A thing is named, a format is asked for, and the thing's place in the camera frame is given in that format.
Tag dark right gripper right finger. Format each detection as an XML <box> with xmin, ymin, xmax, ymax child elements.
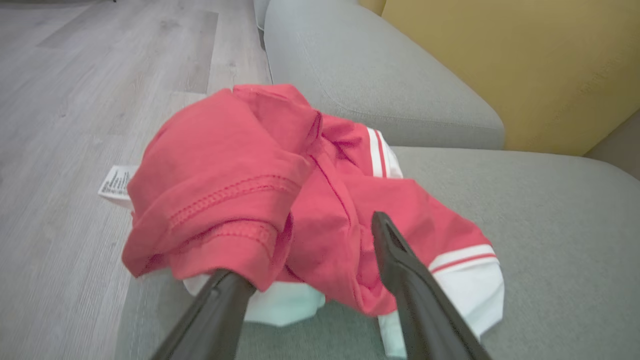
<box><xmin>371</xmin><ymin>211</ymin><xmax>493</xmax><ymax>360</ymax></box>

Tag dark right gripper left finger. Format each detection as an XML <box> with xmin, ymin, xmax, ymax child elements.
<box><xmin>150</xmin><ymin>269</ymin><xmax>257</xmax><ymax>360</ymax></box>

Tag red and white garment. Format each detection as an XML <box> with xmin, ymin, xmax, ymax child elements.
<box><xmin>98</xmin><ymin>83</ymin><xmax>506</xmax><ymax>359</ymax></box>

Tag large grey sofa seat cushion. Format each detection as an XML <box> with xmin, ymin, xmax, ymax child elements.
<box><xmin>115</xmin><ymin>146</ymin><xmax>640</xmax><ymax>360</ymax></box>

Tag yellow cushion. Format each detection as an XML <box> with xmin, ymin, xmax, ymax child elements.
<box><xmin>357</xmin><ymin>0</ymin><xmax>640</xmax><ymax>157</ymax></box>

